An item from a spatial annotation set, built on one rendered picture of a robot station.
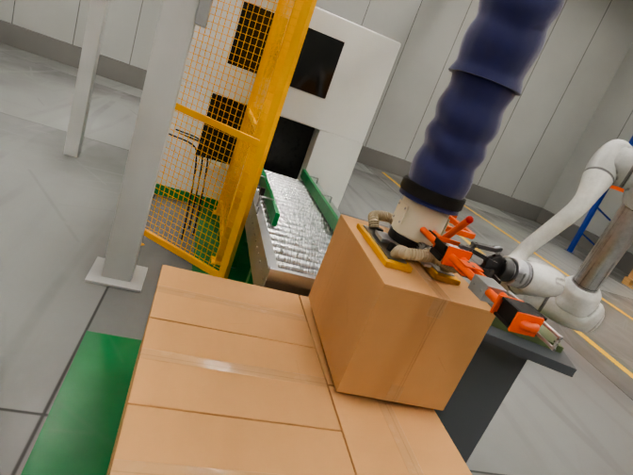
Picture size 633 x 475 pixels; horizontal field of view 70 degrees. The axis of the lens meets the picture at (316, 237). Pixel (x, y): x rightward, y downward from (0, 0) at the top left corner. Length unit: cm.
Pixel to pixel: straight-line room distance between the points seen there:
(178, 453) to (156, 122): 176
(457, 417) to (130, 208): 197
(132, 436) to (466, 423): 158
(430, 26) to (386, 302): 1048
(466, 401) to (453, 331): 83
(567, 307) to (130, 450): 167
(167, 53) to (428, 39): 948
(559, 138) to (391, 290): 1252
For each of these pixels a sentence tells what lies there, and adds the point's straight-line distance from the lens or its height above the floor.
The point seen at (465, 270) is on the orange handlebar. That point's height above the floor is 110.
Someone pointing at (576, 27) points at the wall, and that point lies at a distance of 1346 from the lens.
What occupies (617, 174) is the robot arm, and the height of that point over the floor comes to 149.
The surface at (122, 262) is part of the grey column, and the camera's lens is 282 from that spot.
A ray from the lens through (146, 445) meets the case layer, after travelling 122.
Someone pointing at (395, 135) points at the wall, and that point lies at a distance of 1153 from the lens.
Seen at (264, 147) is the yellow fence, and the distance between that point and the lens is 265.
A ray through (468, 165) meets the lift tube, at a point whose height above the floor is 135.
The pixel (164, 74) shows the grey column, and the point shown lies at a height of 119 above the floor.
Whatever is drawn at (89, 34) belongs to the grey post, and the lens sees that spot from 477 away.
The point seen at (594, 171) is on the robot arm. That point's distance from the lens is 187.
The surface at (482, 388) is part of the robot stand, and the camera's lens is 228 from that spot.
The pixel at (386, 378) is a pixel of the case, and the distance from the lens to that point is 154.
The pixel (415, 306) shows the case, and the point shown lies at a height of 92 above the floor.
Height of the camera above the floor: 143
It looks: 18 degrees down
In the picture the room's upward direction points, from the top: 21 degrees clockwise
